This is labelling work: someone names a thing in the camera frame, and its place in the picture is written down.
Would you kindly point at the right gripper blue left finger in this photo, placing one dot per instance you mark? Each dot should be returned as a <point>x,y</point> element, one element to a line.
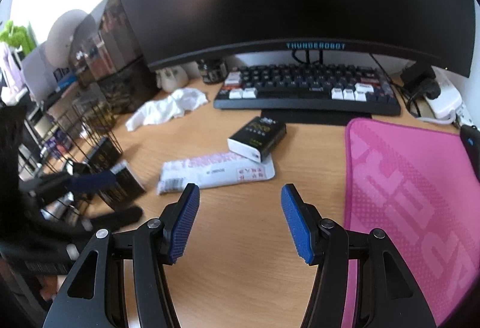
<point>178,221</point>

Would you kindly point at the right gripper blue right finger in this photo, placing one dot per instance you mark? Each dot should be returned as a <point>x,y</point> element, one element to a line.
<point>302,219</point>

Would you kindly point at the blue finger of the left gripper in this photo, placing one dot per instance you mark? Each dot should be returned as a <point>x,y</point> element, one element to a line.
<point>91,183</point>
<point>113,221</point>

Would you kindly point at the long white pink packet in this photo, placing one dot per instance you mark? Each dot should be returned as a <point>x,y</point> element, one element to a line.
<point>217,170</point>

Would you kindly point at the black Face tissue pack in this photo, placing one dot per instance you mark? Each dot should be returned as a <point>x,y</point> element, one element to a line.
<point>103,155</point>
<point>257,138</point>
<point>126,189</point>

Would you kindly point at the pink mouse pad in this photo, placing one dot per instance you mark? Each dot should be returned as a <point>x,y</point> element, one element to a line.
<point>419,186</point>

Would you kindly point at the white crumpled cloth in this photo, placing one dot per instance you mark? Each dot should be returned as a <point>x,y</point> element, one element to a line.
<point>175,105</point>

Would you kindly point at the dark mechanical keyboard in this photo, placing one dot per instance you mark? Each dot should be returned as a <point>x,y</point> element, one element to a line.
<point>339,88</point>

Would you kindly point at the small cream ceramic vase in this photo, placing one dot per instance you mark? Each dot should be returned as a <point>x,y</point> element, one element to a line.
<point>171,78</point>

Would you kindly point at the dark acrylic cosmetics organizer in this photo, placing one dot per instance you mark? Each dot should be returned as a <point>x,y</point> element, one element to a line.
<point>105,51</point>

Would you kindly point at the white round fan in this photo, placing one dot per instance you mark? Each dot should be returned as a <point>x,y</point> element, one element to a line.
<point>59,40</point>

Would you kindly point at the small dark glass jar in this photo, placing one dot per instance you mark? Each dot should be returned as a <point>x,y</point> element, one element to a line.
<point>212,71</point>

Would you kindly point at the black computer mouse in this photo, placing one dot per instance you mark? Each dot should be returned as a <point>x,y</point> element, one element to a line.
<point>470,137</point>

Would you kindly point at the white power strip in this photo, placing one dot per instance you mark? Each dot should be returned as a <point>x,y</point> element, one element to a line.
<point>442,98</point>

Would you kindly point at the black wire basket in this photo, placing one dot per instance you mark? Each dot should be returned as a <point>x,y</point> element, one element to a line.
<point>54,159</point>

